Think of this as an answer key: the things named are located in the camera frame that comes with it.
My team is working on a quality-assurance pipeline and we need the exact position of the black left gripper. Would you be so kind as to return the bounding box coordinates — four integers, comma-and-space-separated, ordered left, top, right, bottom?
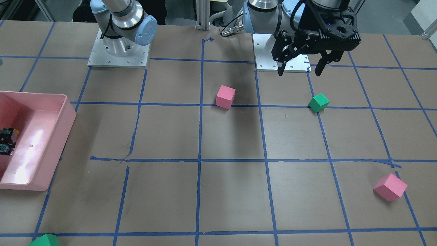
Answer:
272, 0, 362, 77

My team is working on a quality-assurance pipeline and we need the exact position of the yellow push button switch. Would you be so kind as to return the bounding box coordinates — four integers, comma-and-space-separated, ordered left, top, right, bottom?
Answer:
0, 128, 20, 155

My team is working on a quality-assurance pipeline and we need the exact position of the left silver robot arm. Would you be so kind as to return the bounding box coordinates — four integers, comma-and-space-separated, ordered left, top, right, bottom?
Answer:
241, 0, 362, 76

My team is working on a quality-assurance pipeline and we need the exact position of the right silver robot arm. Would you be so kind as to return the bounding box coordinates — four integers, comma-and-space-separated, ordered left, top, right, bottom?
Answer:
89, 0, 158, 46

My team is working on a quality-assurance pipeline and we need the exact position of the green cube near base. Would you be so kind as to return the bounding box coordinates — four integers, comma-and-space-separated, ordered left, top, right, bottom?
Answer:
308, 93, 330, 113

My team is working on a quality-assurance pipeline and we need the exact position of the pink cube near centre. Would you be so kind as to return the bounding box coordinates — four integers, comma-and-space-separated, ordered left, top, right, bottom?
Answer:
215, 85, 236, 110

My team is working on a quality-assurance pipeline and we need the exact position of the pink cube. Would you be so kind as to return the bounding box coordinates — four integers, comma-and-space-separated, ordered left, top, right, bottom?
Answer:
215, 85, 236, 110
373, 174, 408, 202

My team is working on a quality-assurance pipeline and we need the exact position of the pink cube far side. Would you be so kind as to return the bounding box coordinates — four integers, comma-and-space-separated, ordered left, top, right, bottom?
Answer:
373, 174, 408, 202

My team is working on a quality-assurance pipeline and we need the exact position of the pink plastic bin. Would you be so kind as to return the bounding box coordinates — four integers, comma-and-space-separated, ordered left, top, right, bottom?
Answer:
0, 91, 76, 191

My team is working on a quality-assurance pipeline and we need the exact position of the green cube near bin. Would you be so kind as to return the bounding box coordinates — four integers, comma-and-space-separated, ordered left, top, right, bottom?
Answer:
28, 234, 60, 246

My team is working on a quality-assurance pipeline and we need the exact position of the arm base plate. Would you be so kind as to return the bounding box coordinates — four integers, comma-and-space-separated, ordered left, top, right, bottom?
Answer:
252, 33, 312, 73
87, 30, 151, 69

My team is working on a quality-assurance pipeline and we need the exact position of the aluminium frame post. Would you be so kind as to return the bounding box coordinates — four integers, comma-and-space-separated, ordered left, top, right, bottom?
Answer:
195, 0, 210, 32

